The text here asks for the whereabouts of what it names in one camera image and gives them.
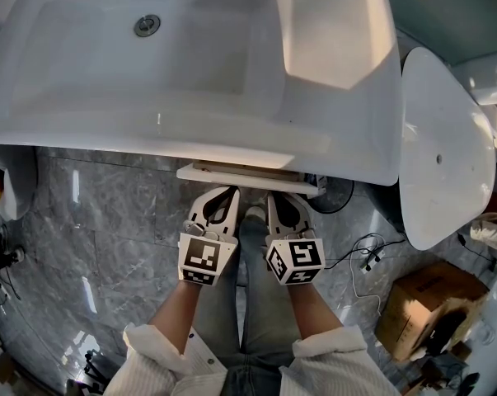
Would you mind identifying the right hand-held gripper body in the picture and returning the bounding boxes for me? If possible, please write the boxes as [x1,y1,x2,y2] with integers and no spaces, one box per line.
[265,228,326,287]

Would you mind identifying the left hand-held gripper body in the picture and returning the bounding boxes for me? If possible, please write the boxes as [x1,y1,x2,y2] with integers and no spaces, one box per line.
[177,219,239,287]

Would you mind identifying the person's left forearm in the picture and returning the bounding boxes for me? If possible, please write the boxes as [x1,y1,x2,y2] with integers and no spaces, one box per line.
[148,280,210,356]

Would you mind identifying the person's right forearm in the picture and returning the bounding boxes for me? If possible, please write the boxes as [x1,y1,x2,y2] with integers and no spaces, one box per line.
[287,282,344,342]

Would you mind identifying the person's blue jeans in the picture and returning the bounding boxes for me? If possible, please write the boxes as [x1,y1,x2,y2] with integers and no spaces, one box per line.
[190,216,303,396]

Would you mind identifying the person's cream knit top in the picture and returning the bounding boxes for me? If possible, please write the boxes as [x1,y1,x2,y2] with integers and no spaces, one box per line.
[103,322,401,396]

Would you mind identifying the large cardboard box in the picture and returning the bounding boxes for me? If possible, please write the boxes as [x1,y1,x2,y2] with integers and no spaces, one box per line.
[374,261,490,362]

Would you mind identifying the white ceramic sink basin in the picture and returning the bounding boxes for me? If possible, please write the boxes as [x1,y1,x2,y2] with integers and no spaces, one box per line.
[0,0,404,187]

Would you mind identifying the black chair base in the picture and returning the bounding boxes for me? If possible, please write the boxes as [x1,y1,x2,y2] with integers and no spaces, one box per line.
[66,338,109,396]

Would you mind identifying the white and green bathtub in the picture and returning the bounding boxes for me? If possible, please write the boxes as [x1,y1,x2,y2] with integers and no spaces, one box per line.
[398,46,497,252]

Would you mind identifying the grey bean bag chair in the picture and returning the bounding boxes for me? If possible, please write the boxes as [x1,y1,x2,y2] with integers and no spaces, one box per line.
[0,144,40,221]

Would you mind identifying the metal sink drain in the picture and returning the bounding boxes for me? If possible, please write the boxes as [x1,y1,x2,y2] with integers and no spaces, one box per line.
[133,13,162,39]

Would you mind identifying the black wire trash bin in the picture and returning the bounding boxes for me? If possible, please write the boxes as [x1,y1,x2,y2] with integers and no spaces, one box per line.
[309,173,356,215]

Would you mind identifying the white cable bundle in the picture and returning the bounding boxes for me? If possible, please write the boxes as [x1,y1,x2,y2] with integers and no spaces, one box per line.
[349,233,397,318]

